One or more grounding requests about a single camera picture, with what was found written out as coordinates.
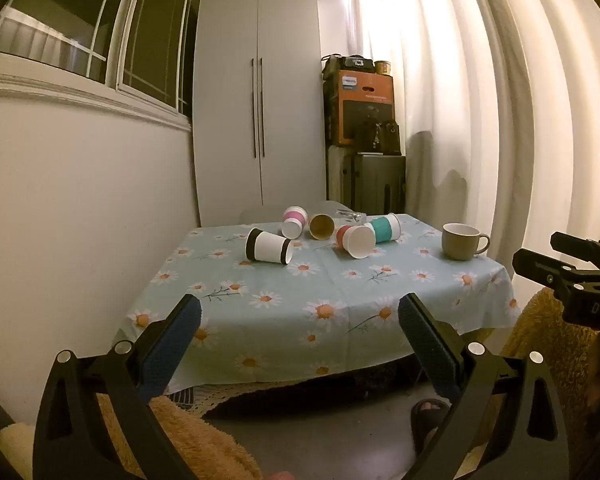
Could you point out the white cup with teal band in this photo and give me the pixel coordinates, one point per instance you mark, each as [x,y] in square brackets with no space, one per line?
[385,230]

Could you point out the white cup with pink band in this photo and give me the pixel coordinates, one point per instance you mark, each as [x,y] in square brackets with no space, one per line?
[294,220]

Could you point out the person's foot in slipper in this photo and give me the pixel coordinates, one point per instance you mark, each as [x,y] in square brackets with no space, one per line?
[427,422]

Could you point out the daisy print tablecloth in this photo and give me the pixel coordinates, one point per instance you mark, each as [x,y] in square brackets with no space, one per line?
[300,300]

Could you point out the white cup with red band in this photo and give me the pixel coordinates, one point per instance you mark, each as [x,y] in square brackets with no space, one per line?
[357,242]

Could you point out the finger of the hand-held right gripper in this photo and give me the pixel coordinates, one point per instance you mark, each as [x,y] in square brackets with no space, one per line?
[587,252]
[542,267]

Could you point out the black coffee machine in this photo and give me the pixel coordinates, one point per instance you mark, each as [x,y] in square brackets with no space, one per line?
[380,137]

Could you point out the dark rug with lace edge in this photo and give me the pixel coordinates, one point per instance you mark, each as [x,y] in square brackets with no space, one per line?
[300,392]

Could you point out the brown paper cup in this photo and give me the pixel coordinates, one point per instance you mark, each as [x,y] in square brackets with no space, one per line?
[322,227]

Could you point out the black bag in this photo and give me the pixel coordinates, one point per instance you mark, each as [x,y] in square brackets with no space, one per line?
[347,62]

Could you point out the yellow fuzzy robe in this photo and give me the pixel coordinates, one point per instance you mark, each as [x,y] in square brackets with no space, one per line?
[205,442]

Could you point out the grey ceramic mug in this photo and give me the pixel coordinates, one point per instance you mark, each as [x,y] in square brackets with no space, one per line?
[459,242]

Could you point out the white cup with black bands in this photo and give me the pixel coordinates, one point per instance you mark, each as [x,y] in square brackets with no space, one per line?
[270,247]

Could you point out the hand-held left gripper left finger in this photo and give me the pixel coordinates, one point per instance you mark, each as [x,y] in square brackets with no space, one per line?
[177,340]

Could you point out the orange cardboard box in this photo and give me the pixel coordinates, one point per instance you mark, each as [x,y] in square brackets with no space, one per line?
[362,105]

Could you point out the grey suitcase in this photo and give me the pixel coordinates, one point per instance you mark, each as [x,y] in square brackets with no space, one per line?
[372,182]

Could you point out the white curtain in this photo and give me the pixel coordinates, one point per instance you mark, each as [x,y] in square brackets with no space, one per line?
[485,110]

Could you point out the white wardrobe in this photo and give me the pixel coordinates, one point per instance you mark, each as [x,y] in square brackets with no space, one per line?
[260,110]

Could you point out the window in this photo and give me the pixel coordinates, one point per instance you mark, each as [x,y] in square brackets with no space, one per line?
[105,35]

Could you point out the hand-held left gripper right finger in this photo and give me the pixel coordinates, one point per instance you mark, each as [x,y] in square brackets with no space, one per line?
[427,345]

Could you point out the small brown tin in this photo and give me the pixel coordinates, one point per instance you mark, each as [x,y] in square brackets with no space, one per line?
[383,67]

